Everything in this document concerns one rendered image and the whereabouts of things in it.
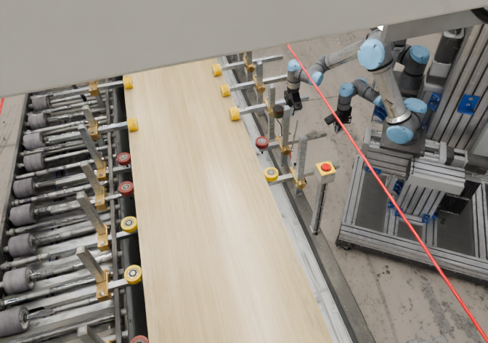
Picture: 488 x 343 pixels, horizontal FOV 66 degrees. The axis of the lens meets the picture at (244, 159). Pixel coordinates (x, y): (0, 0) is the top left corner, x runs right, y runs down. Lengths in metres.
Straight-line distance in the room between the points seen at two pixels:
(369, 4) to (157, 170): 2.05
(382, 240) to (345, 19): 2.60
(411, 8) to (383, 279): 2.72
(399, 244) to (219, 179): 1.32
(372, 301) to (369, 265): 0.26
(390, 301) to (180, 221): 1.54
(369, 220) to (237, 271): 1.32
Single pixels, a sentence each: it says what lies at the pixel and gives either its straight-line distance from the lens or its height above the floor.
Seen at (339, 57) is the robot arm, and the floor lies 1.41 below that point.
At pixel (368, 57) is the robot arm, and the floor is 1.56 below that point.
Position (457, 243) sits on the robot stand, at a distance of 2.93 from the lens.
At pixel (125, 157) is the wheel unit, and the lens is 2.31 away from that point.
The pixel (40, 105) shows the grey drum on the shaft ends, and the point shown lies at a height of 0.83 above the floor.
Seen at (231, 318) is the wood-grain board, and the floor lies 0.90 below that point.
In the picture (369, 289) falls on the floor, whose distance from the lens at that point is 2.81.
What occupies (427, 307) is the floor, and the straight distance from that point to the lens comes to 2.88.
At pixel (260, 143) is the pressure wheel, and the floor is 0.91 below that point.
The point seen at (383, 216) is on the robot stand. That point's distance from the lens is 2.87.
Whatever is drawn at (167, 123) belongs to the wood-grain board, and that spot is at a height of 0.90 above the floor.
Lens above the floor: 2.50
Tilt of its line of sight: 48 degrees down
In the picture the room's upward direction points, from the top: 4 degrees counter-clockwise
